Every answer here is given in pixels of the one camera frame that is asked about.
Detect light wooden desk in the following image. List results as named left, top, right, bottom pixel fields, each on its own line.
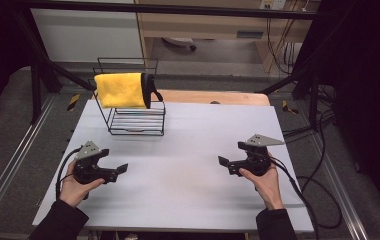
left=134, top=0, right=322, bottom=73

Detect office chair base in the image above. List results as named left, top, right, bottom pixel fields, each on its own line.
left=162, top=36, right=198, bottom=53

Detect aluminium floor rail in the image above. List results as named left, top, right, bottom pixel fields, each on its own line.
left=310, top=131, right=370, bottom=240
left=0, top=94, right=58, bottom=229

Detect white cabinet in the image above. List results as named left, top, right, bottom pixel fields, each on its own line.
left=30, top=0, right=145, bottom=64

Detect yellow black striped tape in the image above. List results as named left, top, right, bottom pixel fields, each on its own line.
left=281, top=99, right=300, bottom=115
left=66, top=93, right=81, bottom=113

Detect person's left hand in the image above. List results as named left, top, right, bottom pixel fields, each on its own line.
left=58, top=159, right=107, bottom=209

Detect black floor cables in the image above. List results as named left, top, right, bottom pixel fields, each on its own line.
left=281, top=84, right=338, bottom=145

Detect white wall socket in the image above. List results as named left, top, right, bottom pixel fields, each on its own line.
left=258, top=0, right=288, bottom=11

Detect right hand-held gripper cable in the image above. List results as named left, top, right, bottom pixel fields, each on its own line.
left=269, top=155, right=344, bottom=240

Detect wooden table board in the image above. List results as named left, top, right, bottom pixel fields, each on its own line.
left=92, top=88, right=272, bottom=107

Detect hand-held gripper cable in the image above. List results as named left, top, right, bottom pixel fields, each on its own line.
left=54, top=146, right=84, bottom=202
left=269, top=155, right=344, bottom=240

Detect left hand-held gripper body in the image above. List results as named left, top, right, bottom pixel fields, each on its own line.
left=72, top=140, right=119, bottom=186

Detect person's right hand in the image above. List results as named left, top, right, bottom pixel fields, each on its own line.
left=238, top=152, right=285, bottom=211

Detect hanging cables under desk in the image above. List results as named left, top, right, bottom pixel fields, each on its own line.
left=265, top=9, right=300, bottom=76

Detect black metal frame strut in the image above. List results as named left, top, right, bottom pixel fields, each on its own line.
left=258, top=63, right=323, bottom=132
left=12, top=8, right=96, bottom=125

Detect yellow cloth with black trim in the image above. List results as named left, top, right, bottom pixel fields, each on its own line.
left=93, top=72, right=164, bottom=110

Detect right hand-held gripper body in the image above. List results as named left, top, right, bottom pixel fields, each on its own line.
left=240, top=133, right=286, bottom=178

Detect black metal frame crossbar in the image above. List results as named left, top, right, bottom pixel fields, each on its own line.
left=19, top=0, right=320, bottom=21

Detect black wire rack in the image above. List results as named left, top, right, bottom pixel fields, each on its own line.
left=87, top=56, right=167, bottom=137

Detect left hand-held gripper cable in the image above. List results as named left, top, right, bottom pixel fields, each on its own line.
left=54, top=146, right=84, bottom=202

